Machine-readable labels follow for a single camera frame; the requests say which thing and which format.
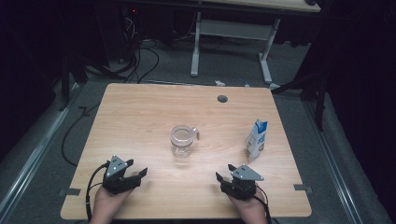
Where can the white-framed desk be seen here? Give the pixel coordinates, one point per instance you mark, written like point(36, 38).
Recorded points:
point(233, 29)

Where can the blue scrap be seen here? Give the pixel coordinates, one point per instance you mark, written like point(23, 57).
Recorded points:
point(245, 83)

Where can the metal floor rail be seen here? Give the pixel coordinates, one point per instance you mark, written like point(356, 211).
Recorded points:
point(334, 168)
point(37, 155)

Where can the person's left hand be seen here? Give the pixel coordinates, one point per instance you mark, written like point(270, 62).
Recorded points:
point(107, 207)

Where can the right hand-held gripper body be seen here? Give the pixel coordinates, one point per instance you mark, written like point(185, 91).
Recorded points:
point(244, 183)

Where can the person's right hand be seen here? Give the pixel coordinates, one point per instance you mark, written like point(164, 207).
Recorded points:
point(252, 210)

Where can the white and blue milk carton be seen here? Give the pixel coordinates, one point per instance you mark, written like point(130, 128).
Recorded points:
point(257, 141)

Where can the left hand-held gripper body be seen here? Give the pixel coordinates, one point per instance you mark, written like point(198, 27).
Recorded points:
point(115, 174)

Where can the white scrap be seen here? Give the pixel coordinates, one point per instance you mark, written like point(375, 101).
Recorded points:
point(219, 83)

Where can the dark box with red light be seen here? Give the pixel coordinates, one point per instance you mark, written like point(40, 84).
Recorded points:
point(134, 11)

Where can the black metal stand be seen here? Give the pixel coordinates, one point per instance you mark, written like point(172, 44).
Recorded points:
point(320, 105)
point(65, 90)

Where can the grey tape strip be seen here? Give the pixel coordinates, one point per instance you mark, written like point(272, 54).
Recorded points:
point(69, 192)
point(302, 187)

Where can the clear glass jar with lid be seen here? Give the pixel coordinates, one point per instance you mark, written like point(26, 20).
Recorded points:
point(182, 140)

